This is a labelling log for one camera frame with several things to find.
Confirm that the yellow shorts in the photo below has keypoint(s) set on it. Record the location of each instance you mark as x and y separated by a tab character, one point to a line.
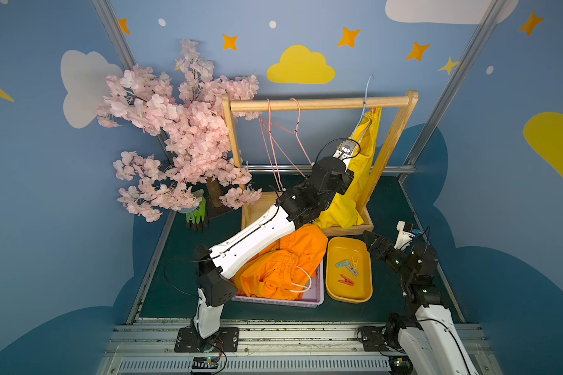
343	211

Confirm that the light orange shorts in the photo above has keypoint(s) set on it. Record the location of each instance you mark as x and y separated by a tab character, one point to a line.
281	267

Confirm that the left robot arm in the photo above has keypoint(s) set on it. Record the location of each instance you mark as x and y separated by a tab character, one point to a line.
297	206

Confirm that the grey clothespin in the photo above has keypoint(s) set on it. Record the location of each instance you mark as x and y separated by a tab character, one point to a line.
351	269

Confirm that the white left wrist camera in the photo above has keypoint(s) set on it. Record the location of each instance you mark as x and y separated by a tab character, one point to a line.
347	150

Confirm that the yellow clothespin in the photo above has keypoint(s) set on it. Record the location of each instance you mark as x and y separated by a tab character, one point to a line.
354	262

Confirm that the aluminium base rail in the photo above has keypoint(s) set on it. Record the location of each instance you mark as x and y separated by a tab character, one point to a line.
255	347

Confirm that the green plant decoration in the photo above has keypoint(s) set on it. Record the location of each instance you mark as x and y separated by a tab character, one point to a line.
197	218

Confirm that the light blue wire hanger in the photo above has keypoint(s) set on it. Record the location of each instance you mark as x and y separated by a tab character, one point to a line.
364	107

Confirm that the red clothespin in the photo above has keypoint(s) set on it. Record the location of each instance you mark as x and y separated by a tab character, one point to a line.
345	280

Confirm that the pink plastic basket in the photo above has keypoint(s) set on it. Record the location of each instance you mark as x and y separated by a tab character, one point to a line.
316	295

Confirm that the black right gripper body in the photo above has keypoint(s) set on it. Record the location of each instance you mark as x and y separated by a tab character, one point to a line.
379	244

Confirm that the pink wire hanger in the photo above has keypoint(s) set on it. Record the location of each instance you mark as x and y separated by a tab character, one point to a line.
296	133
265	126

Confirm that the teal clothespin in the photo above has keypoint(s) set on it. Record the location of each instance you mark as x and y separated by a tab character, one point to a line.
344	263

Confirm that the pink cherry blossom tree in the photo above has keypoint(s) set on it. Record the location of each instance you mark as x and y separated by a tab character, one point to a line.
196	132

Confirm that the wooden clothes rack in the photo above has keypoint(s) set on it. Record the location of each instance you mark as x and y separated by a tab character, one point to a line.
405	104

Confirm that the yellow plastic tray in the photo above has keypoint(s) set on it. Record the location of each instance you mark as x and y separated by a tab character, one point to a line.
340	249

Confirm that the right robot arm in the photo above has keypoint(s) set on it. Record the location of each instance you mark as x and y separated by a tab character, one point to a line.
422	300

